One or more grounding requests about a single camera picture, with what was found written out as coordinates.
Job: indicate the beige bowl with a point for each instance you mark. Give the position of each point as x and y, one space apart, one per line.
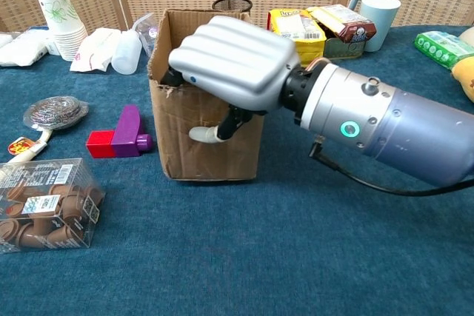
467 36

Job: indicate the purple label water bottle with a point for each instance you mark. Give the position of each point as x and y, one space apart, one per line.
148 33

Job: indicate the green tissue pack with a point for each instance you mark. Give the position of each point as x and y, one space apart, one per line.
440 47

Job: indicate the black mesh pen holder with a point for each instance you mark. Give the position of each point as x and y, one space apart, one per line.
231 4

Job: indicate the yellow biscuit bag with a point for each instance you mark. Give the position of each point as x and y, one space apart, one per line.
296 27

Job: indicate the brown white snack carton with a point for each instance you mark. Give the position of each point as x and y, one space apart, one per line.
348 21

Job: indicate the light blue mug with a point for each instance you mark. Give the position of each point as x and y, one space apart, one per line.
377 20

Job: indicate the blue table cloth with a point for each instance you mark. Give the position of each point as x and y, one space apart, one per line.
259 249

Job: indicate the pink white wipes pack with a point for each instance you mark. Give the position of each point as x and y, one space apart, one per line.
94 51

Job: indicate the white blue pouch bag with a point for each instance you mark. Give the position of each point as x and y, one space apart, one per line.
22 53

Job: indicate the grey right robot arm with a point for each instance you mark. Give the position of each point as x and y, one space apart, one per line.
400 127

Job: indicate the purple building block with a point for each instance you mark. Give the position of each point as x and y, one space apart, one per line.
127 131

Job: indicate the translucent squeeze bottle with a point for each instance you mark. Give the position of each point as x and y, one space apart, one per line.
126 53

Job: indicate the dark green packet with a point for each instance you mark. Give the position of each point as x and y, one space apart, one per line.
344 50

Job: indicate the brown cardboard box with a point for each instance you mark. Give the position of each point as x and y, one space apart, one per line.
192 153

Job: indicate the yellow plush toy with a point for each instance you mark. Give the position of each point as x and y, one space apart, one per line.
464 77

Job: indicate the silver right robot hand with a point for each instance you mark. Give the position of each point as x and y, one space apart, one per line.
237 57

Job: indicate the clear plastic case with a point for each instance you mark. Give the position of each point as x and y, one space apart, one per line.
48 205

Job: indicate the white tissue pack clear wrap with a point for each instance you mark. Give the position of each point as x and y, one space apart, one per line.
4 40

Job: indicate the red building block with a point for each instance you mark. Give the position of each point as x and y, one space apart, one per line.
100 145

